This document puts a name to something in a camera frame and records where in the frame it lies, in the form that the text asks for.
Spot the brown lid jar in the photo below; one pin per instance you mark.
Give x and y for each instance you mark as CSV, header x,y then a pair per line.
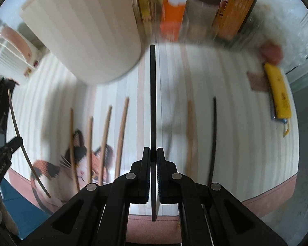
x,y
201,12

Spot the clear plastic bag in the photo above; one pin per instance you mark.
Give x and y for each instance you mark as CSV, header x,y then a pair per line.
x,y
285,25

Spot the orange and white packet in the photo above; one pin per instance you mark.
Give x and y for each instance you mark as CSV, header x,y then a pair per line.
x,y
172,18

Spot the cream pink electric kettle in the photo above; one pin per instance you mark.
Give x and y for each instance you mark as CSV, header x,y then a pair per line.
x,y
12,53

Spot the yellow plastic tool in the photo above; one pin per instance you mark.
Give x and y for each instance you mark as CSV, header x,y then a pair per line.
x,y
278,92

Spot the red packet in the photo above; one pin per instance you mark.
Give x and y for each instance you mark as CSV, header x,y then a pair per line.
x,y
270,52

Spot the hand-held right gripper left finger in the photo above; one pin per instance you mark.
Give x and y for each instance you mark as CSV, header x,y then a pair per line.
x,y
145,182

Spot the striped cat print mat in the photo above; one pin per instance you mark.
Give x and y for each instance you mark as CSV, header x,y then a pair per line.
x,y
233,133

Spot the wooden chopstick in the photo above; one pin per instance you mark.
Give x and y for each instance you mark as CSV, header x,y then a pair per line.
x,y
192,138
41,184
121,138
89,148
104,146
71,133

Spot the brown square card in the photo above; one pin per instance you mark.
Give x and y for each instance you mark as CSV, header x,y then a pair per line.
x,y
258,81

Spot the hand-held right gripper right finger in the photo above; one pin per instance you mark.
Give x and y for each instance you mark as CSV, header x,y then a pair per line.
x,y
161,184

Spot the cream utensil holder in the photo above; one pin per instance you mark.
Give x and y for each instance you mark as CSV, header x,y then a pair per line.
x,y
87,30

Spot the yellow green box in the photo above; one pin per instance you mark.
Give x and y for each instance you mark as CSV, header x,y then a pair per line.
x,y
143,5

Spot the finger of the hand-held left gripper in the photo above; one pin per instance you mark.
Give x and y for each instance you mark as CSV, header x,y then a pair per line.
x,y
11,146

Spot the orange label bottle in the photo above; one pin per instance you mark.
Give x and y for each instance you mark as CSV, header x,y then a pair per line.
x,y
233,10

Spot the black chopstick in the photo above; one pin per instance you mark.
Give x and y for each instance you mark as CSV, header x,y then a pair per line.
x,y
153,94
213,138

